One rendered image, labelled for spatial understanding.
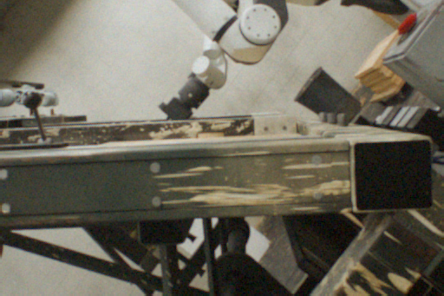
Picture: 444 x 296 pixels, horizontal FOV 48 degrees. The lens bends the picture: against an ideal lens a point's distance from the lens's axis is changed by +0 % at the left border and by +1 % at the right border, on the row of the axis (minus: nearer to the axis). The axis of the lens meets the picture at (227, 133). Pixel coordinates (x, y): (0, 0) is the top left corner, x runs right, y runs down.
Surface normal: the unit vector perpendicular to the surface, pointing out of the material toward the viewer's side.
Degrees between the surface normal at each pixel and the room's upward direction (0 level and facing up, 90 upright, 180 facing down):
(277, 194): 90
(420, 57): 90
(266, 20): 90
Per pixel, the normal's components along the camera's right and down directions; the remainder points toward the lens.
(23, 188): -0.04, 0.05
